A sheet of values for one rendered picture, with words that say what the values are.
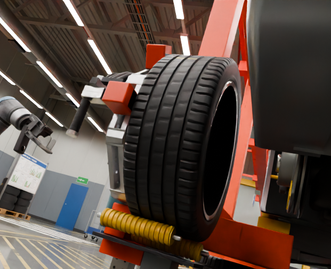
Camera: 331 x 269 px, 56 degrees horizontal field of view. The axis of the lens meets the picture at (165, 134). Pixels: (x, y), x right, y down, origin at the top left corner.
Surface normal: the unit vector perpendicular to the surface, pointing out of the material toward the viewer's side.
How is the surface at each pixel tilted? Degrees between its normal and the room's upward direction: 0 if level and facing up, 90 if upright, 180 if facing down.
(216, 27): 90
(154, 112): 96
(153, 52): 125
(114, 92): 90
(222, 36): 90
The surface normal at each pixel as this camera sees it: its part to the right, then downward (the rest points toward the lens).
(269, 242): -0.28, -0.41
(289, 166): -0.36, -0.05
